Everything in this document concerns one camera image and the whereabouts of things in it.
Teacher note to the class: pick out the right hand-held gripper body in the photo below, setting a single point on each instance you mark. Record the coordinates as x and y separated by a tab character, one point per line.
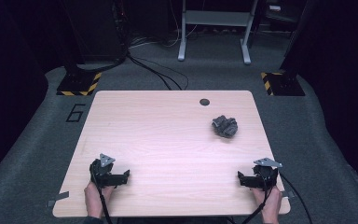
265	174

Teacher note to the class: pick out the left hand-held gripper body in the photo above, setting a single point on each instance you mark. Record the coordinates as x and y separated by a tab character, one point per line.
103	169

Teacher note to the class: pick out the grey cloth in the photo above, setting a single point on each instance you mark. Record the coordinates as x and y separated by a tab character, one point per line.
225	127

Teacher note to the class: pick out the black cabinet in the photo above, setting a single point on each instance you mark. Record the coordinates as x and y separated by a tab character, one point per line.
99	28

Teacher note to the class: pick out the white metal stand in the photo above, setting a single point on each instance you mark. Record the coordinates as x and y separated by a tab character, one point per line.
214	18

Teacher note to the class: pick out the black yellow striped base plate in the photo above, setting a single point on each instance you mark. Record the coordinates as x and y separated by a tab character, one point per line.
79	84
282	84

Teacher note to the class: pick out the person's left hand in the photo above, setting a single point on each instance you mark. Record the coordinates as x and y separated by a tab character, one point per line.
93	199

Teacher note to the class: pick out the black post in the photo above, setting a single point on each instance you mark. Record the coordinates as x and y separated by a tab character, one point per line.
295	40
73	40

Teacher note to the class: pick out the person's right hand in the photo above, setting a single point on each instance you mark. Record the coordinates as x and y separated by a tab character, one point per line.
272	205

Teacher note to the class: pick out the grey tape strip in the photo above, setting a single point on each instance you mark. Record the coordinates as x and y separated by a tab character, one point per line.
58	198
287	194

